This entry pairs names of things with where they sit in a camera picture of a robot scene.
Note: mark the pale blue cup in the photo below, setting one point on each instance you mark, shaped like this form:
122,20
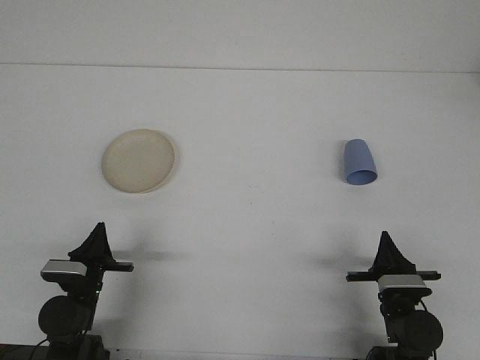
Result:
358,159

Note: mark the dark platform edge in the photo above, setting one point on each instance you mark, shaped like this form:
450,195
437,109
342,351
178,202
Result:
18,352

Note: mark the pale round plate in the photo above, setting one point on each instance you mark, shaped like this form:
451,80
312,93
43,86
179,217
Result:
138,161

